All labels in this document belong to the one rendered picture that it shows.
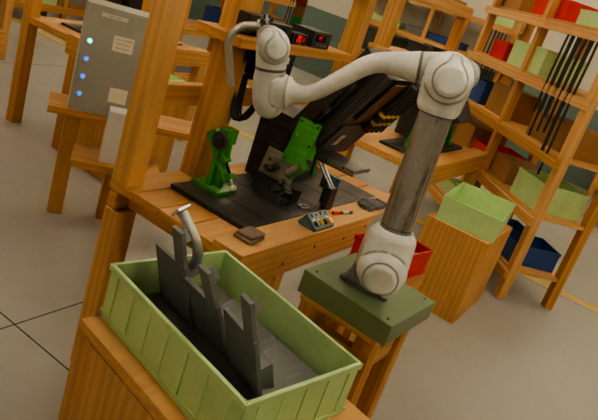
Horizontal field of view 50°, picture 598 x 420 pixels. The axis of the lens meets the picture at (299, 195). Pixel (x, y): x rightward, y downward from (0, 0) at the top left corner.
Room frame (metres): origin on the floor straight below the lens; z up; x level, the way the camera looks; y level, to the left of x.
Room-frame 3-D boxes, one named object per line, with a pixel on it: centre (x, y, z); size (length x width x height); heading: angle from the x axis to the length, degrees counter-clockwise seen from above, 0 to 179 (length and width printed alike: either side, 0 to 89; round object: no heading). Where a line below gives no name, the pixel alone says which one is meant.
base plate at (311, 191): (2.82, 0.07, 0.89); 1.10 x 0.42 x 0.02; 151
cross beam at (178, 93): (3.00, 0.39, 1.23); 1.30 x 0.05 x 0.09; 151
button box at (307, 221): (2.51, -0.10, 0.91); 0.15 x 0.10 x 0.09; 151
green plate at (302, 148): (2.72, 0.05, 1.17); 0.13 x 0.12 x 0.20; 151
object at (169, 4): (2.96, 0.33, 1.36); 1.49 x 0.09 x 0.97; 151
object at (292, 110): (2.98, 0.14, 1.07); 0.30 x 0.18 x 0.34; 151
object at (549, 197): (5.83, -1.68, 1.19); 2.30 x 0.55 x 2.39; 14
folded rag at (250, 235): (2.16, 0.13, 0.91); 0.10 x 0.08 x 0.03; 153
